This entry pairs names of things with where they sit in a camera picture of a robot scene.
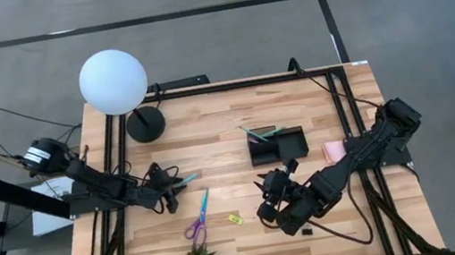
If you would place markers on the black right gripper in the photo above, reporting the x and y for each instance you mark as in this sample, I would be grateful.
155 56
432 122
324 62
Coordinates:
282 189

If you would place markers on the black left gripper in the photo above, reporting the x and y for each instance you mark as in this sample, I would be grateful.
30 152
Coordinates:
157 190

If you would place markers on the teal pen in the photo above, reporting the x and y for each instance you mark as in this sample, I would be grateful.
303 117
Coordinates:
190 178
253 134

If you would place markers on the translucent purple pen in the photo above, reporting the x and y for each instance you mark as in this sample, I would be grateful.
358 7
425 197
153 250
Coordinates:
253 140

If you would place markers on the yellow eraser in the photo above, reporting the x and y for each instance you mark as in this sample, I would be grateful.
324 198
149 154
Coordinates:
236 219

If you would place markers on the black binder clip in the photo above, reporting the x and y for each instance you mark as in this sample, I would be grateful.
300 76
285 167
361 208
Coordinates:
306 231

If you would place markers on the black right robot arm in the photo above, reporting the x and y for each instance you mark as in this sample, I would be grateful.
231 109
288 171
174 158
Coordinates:
342 169

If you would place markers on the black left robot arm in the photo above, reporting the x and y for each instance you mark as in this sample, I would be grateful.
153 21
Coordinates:
91 184

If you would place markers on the black mesh desk organizer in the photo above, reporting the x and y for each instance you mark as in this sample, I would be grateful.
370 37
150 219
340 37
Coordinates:
291 143

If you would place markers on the pink sticky note pad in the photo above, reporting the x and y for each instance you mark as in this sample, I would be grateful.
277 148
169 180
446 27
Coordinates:
334 152

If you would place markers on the white globe lamp black base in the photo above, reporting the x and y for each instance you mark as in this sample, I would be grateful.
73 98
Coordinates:
112 81

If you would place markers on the white paper sheets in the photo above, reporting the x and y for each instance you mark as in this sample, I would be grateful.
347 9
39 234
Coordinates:
49 222

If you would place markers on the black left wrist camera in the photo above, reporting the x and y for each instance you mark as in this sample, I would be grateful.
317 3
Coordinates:
156 170

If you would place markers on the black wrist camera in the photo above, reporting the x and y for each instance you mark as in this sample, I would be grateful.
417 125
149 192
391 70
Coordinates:
291 165
156 170

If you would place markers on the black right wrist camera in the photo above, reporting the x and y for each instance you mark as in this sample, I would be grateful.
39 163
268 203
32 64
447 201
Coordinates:
291 165

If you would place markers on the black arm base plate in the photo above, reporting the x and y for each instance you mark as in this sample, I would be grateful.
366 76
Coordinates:
399 158
94 206

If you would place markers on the black aluminium table frame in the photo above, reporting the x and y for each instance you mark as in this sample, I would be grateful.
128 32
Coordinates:
248 83

